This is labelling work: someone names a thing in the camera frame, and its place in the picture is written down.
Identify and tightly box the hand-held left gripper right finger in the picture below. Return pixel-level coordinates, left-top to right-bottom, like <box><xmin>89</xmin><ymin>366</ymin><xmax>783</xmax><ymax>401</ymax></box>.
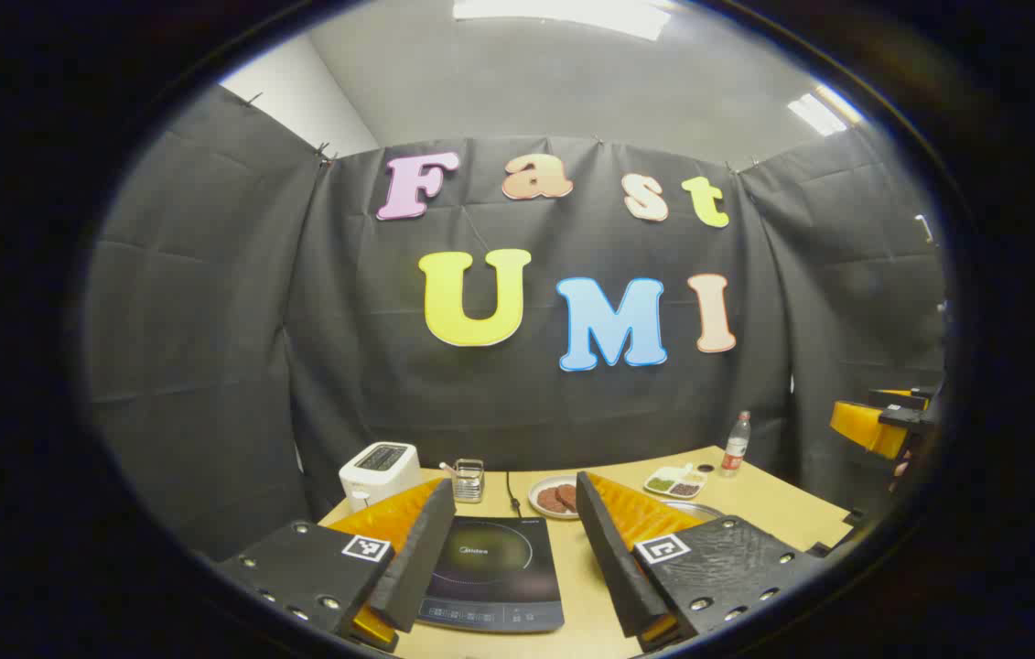
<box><xmin>576</xmin><ymin>471</ymin><xmax>834</xmax><ymax>653</ymax></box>

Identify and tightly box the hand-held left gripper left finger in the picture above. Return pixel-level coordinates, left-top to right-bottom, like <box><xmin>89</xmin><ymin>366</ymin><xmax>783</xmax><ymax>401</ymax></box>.
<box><xmin>215</xmin><ymin>478</ymin><xmax>457</xmax><ymax>653</ymax></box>

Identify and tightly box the black induction cooktop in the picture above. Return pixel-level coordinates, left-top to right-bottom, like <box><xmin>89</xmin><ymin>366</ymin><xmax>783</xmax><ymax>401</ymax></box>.
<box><xmin>416</xmin><ymin>515</ymin><xmax>566</xmax><ymax>634</ymax></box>

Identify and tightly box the round white plate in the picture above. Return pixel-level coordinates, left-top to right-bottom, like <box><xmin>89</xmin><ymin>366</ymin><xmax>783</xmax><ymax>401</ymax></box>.
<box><xmin>528</xmin><ymin>475</ymin><xmax>585</xmax><ymax>521</ymax></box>

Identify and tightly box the white toaster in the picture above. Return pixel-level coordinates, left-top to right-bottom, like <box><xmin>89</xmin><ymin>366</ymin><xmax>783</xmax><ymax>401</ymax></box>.
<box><xmin>339</xmin><ymin>442</ymin><xmax>422</xmax><ymax>513</ymax></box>

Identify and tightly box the white divided dish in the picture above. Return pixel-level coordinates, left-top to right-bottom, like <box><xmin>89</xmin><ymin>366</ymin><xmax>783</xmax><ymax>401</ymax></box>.
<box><xmin>643</xmin><ymin>463</ymin><xmax>708</xmax><ymax>500</ymax></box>

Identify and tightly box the clear plastic water bottle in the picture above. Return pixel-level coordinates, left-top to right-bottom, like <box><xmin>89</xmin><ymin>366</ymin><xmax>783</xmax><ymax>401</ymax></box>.
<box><xmin>721</xmin><ymin>411</ymin><xmax>752</xmax><ymax>478</ymax></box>

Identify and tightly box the black backdrop cloth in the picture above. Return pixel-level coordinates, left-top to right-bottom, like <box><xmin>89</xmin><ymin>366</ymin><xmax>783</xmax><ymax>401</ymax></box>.
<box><xmin>82</xmin><ymin>87</ymin><xmax>948</xmax><ymax>559</ymax></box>

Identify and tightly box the ceiling light panel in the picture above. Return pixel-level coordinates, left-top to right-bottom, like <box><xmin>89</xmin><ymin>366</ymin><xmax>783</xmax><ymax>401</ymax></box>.
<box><xmin>453</xmin><ymin>0</ymin><xmax>674</xmax><ymax>42</ymax></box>
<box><xmin>787</xmin><ymin>84</ymin><xmax>866</xmax><ymax>137</ymax></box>

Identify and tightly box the metal wire basket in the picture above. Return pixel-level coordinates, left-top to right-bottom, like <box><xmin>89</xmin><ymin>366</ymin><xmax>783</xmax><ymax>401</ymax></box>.
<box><xmin>451</xmin><ymin>459</ymin><xmax>485</xmax><ymax>503</ymax></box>

